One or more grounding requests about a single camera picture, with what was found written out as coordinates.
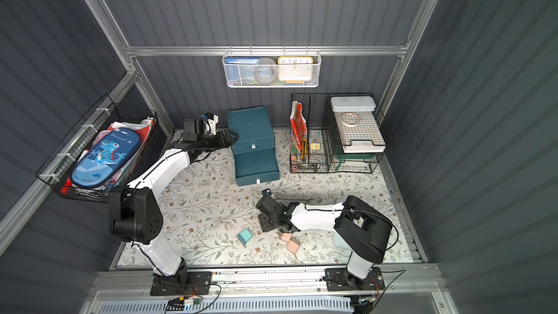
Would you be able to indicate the yellow utility knife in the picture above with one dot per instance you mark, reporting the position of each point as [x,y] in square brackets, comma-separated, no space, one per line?
[304,149]

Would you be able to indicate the checkered notebook tray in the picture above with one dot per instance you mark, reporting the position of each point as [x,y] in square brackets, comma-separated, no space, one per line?
[366,137]

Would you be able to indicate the grey tape roll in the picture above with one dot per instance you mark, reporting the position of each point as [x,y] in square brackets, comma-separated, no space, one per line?
[265,71]

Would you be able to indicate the pink plug middle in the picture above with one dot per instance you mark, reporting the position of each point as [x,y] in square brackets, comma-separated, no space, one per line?
[285,237]

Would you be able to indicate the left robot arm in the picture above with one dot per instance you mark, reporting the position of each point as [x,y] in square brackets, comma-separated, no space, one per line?
[134,212]

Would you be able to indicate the light blue tray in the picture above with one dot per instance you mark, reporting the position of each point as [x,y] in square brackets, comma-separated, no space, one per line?
[339,242]

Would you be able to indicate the black wire desk organizer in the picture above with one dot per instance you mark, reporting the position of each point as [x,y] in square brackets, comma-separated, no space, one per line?
[322,128]

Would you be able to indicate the pink plug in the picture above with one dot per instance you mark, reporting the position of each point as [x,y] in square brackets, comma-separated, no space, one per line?
[293,245]
[285,237]

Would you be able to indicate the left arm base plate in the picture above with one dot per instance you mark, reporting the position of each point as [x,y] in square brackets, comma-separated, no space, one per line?
[195,283]

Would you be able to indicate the blue plug left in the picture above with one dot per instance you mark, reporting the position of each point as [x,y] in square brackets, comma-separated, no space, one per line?
[245,236]

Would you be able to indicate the clear tape roll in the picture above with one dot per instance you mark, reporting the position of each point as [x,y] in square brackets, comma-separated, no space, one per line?
[350,119]

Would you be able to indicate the teal drawer cabinet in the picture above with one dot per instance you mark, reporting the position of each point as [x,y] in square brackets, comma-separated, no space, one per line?
[254,151]

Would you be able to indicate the black wall wire basket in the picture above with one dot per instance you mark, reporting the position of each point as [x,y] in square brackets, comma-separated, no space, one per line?
[106,115]

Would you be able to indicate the blue dinosaur pencil case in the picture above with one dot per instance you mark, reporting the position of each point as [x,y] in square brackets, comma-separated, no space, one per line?
[105,158]

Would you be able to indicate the blue box in basket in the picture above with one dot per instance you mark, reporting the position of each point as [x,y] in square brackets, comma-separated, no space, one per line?
[239,71]

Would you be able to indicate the pink plug lower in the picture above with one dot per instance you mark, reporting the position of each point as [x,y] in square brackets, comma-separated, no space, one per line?
[293,245]

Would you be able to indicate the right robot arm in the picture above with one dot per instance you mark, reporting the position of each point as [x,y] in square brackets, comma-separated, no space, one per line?
[365,230]

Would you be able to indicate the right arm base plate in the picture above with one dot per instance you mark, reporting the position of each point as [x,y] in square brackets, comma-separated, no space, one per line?
[341,280]

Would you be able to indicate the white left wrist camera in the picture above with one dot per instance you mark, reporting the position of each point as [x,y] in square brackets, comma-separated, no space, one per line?
[210,122]

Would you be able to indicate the white hanging wire basket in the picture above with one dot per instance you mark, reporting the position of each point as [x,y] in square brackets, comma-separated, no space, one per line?
[275,54]

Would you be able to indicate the yellow alarm clock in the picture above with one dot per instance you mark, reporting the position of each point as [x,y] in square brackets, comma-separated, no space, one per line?
[295,70]

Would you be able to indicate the yellow sticky notes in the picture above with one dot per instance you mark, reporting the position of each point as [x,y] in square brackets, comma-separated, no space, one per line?
[315,146]

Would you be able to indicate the white box on organizer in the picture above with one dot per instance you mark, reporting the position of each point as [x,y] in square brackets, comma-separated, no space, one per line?
[353,104]

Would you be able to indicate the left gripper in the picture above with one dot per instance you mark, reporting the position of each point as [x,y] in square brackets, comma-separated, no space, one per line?
[216,139]

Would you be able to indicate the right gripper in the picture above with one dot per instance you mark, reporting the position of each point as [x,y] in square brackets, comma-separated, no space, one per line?
[266,211]

